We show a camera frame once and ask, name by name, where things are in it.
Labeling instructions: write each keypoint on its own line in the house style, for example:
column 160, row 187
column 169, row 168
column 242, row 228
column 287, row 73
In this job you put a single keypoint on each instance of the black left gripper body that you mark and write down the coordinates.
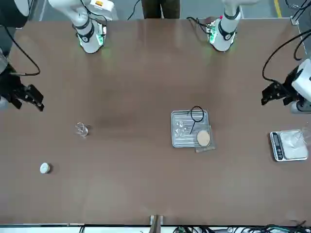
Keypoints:
column 288, row 87

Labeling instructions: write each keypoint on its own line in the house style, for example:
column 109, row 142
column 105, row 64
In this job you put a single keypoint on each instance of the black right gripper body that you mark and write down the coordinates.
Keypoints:
column 12, row 85

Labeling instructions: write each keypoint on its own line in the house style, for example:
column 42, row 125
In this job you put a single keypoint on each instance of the clear glass beaker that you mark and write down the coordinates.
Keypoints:
column 82, row 131

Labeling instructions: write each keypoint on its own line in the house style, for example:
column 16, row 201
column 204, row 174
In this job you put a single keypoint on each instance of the black metal tripod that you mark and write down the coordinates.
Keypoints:
column 192, row 116

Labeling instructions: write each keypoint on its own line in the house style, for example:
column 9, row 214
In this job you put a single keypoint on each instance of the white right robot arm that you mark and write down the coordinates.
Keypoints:
column 90, row 41

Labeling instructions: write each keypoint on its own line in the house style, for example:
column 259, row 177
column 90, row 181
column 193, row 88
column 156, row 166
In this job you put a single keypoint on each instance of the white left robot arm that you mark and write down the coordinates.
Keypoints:
column 224, row 36

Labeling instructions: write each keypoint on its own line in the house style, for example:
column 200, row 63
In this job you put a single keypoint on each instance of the clear glass flask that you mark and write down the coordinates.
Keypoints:
column 303, row 136

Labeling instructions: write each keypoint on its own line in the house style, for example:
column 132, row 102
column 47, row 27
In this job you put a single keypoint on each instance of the digital scale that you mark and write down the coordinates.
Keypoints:
column 289, row 148

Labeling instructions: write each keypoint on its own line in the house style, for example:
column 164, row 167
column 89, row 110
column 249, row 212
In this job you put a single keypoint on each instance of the small white round cap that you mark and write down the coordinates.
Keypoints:
column 45, row 168

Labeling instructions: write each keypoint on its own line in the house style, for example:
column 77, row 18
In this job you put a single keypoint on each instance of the ribbed metal tray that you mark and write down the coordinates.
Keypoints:
column 179, row 142

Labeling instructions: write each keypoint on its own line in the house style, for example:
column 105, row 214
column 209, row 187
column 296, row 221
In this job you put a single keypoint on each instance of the white box orange label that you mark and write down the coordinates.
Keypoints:
column 102, row 7

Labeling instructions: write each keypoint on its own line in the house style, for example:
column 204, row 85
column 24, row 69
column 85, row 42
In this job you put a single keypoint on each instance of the person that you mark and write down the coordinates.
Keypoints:
column 160, row 8

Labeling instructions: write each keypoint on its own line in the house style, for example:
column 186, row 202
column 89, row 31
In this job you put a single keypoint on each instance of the clear corner bracket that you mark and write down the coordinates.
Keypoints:
column 294, row 20

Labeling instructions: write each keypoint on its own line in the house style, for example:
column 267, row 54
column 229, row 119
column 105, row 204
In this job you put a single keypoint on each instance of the grey metal bracket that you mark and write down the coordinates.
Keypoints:
column 156, row 223

